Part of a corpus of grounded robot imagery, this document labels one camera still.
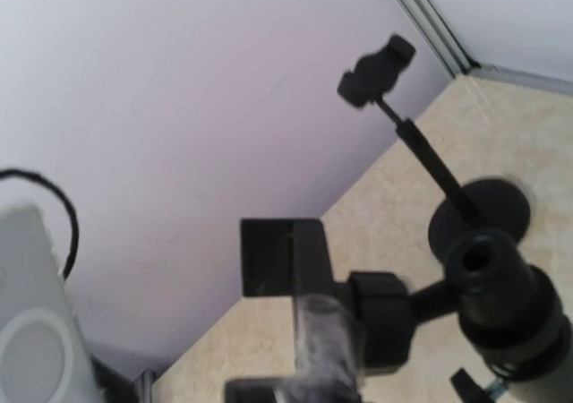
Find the left black camera cable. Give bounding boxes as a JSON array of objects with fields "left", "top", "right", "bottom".
[{"left": 0, "top": 168, "right": 81, "bottom": 283}]

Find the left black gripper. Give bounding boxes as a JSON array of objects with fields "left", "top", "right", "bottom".
[{"left": 91, "top": 356, "right": 139, "bottom": 403}]

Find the front aluminium rail base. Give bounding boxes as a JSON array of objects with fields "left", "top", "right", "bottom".
[{"left": 133, "top": 369, "right": 157, "bottom": 403}]

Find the black round-base phone stand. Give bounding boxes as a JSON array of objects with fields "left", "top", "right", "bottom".
[{"left": 338, "top": 34, "right": 531, "bottom": 262}]

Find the phone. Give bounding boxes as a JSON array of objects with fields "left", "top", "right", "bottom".
[{"left": 1, "top": 206, "right": 104, "bottom": 402}]

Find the tall black phone stand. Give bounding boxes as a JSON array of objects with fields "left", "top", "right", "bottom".
[{"left": 224, "top": 219, "right": 572, "bottom": 402}]

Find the left aluminium frame post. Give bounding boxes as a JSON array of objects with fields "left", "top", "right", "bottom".
[{"left": 397, "top": 0, "right": 481, "bottom": 77}]

